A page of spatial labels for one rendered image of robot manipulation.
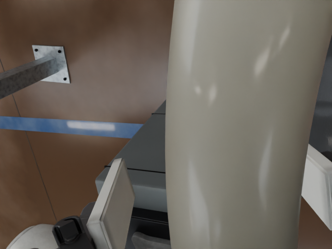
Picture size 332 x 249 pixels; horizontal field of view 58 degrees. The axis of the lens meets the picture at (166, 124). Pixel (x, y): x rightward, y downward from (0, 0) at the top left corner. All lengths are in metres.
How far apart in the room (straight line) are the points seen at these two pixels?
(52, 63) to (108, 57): 0.32
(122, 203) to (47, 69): 1.53
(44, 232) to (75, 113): 1.20
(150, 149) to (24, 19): 1.17
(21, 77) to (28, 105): 0.48
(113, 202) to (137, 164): 0.64
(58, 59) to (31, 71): 0.19
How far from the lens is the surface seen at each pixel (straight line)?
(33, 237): 0.67
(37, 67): 1.63
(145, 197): 0.74
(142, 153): 0.84
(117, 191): 0.17
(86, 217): 0.16
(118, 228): 0.16
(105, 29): 1.53
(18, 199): 2.64
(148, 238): 0.75
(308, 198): 0.17
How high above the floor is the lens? 1.30
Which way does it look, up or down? 57 degrees down
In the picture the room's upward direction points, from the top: 143 degrees counter-clockwise
